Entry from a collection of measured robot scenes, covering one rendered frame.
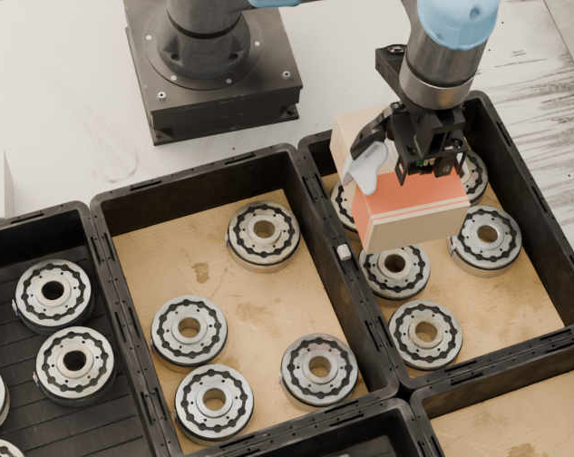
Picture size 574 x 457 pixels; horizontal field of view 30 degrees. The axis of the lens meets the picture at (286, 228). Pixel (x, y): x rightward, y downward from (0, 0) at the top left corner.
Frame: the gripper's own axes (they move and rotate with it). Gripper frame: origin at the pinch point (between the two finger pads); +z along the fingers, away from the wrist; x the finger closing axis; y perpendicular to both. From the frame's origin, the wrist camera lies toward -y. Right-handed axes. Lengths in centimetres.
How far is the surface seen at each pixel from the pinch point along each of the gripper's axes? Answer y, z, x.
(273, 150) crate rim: -16.1, 16.8, -10.6
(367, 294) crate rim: 8.4, 16.6, -4.3
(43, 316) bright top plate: -2, 24, -46
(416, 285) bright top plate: 5.8, 23.4, 4.6
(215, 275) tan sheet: -3.7, 26.7, -21.8
